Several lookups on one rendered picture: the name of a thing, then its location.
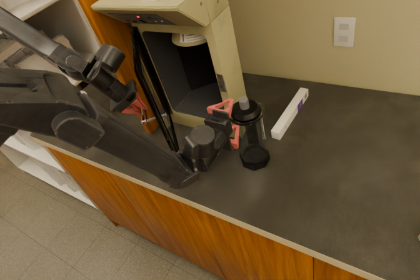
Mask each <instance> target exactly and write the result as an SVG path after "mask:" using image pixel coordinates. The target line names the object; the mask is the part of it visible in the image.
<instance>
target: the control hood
mask: <svg viewBox="0 0 420 280"><path fill-rule="evenodd" d="M91 8H92V9H93V10H95V11H97V12H99V13H102V14H105V15H107V16H109V17H111V18H114V19H116V20H118V21H121V22H123V23H129V22H126V21H123V20H122V19H119V18H117V17H114V16H112V15H110V14H108V13H113V14H157V15H158V16H160V17H162V18H164V19H166V20H168V21H170V22H172V23H174V24H176V25H173V26H199V27H206V26H207V25H208V24H209V23H210V20H209V15H208V10H207V7H206V3H205V0H156V1H142V0H99V1H97V2H95V3H94V4H92V5H91Z"/></svg>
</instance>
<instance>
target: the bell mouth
mask: <svg viewBox="0 0 420 280"><path fill-rule="evenodd" d="M172 42H173V43H174V44H175V45H177V46H182V47H189V46H197V45H200V44H204V43H206V42H207V40H206V38H205V37H204V36H202V35H199V34H180V33H172Z"/></svg>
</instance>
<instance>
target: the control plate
mask: <svg viewBox="0 0 420 280"><path fill-rule="evenodd" d="M108 14H110V15H112V16H114V17H117V18H119V19H122V20H123V21H126V22H128V23H143V24H161V21H162V22H163V23H162V24H168V25H176V24H174V23H172V22H170V21H168V20H166V19H164V18H162V17H160V16H158V15H157V14H113V13H108ZM137 16H139V17H137ZM148 17H151V18H148ZM127 20H129V21H127ZM133 20H135V21H137V22H133ZM139 20H143V21H146V22H147V23H145V22H141V21H139ZM149 21H151V22H150V23H149ZM155 21H157V23H155Z"/></svg>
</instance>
